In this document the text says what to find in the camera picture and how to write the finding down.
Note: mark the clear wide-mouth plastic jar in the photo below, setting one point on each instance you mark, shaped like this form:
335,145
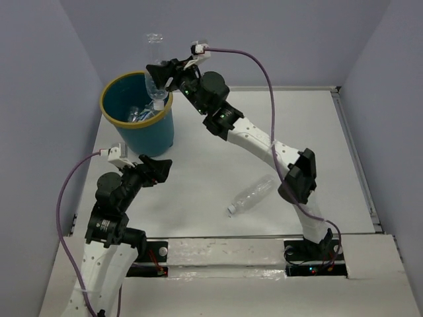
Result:
133,114

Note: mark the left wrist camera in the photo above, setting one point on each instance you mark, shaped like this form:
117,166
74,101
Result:
117,153

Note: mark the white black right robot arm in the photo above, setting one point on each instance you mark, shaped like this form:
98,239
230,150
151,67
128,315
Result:
208,93

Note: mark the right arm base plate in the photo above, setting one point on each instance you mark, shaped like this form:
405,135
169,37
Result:
301,262

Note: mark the crushed clear plastic bottle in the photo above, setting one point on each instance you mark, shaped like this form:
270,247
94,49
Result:
155,56

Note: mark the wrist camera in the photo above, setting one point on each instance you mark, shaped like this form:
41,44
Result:
117,153
199,53

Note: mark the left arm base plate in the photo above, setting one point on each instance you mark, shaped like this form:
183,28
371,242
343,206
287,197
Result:
153,262

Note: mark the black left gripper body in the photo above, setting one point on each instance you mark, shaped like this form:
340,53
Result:
135,177

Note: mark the clear bottle green white label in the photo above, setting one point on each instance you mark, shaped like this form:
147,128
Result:
147,113

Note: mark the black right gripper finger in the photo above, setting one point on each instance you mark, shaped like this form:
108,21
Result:
175,63
161,74

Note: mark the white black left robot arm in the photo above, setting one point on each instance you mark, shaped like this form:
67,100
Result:
112,248

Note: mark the clear bottle white cap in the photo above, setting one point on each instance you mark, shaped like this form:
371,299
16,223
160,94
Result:
252,195

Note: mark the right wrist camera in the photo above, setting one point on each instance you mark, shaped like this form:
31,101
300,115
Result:
199,53

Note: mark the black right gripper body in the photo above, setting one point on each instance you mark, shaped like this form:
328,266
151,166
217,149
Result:
188,83

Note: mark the teal bin yellow rim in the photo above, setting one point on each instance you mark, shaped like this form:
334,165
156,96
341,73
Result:
152,136

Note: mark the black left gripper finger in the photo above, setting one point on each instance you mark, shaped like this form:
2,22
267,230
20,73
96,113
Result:
160,170
147,162

